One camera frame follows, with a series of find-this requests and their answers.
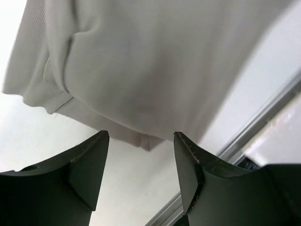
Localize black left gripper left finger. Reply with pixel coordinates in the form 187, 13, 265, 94
0, 131, 110, 226

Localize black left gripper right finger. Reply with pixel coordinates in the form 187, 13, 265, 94
174, 132, 301, 226

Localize grey trousers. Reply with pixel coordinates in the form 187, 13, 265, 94
3, 0, 292, 150

